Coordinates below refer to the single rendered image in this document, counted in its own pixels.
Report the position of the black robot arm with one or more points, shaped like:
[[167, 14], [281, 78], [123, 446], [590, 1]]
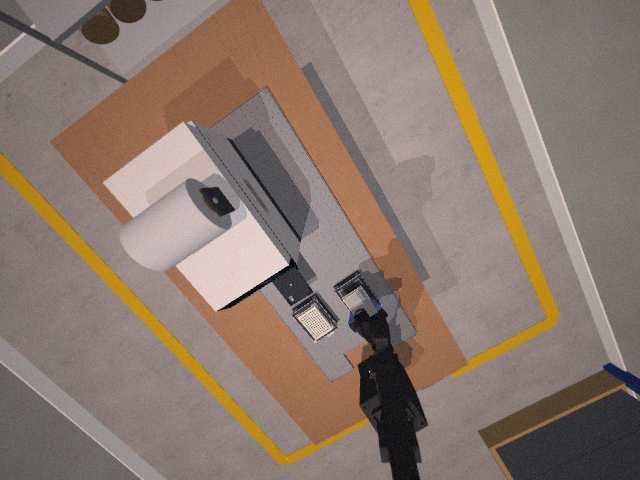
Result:
[[401, 436]]

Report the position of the white cylinder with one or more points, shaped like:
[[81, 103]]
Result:
[[172, 228]]

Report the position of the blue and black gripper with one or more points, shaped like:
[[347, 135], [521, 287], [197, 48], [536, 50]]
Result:
[[381, 314]]

